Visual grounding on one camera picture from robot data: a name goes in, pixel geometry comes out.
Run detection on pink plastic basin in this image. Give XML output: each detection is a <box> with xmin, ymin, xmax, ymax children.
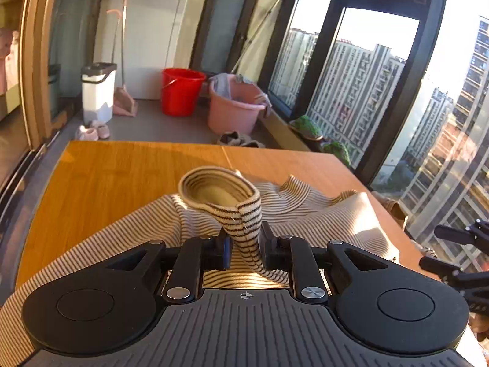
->
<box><xmin>208</xmin><ymin>83</ymin><xmax>271</xmax><ymax>135</ymax></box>

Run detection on dark framed door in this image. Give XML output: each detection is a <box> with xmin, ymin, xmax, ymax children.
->
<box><xmin>190</xmin><ymin>0</ymin><xmax>258</xmax><ymax>76</ymax></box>

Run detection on grey cloth on basin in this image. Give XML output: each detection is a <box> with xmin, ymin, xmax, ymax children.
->
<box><xmin>209</xmin><ymin>73</ymin><xmax>254</xmax><ymax>98</ymax></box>

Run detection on pink broom and dustpan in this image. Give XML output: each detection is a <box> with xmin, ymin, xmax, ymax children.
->
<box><xmin>106</xmin><ymin>0</ymin><xmax>138</xmax><ymax>118</ymax></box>

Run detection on metal pole leaning on wall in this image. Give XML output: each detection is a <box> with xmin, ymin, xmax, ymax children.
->
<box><xmin>230</xmin><ymin>0</ymin><xmax>282</xmax><ymax>74</ymax></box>

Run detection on striped beige knit garment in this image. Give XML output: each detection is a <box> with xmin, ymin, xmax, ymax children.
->
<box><xmin>1</xmin><ymin>167</ymin><xmax>399</xmax><ymax>366</ymax></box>

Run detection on red plastic bucket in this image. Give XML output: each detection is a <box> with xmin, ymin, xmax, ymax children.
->
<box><xmin>161</xmin><ymin>68</ymin><xmax>206</xmax><ymax>117</ymax></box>

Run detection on white trash bin black lid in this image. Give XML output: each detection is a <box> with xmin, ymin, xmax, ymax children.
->
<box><xmin>80</xmin><ymin>62</ymin><xmax>117</xmax><ymax>124</ymax></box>

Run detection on green plant pot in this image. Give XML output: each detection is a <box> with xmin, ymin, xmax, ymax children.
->
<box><xmin>322</xmin><ymin>141</ymin><xmax>351</xmax><ymax>167</ymax></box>
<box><xmin>289</xmin><ymin>115</ymin><xmax>323</xmax><ymax>142</ymax></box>

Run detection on pink slippers pair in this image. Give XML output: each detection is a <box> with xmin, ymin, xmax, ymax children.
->
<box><xmin>75</xmin><ymin>120</ymin><xmax>110</xmax><ymax>141</ymax></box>

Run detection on green plant pot near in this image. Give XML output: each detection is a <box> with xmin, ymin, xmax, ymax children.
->
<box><xmin>322</xmin><ymin>141</ymin><xmax>351</xmax><ymax>167</ymax></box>

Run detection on green plant pot far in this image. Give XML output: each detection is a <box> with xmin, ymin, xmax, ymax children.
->
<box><xmin>289</xmin><ymin>115</ymin><xmax>323</xmax><ymax>142</ymax></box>

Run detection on dark shoes on floor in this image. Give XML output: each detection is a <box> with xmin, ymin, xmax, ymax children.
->
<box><xmin>217</xmin><ymin>131</ymin><xmax>265</xmax><ymax>148</ymax></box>

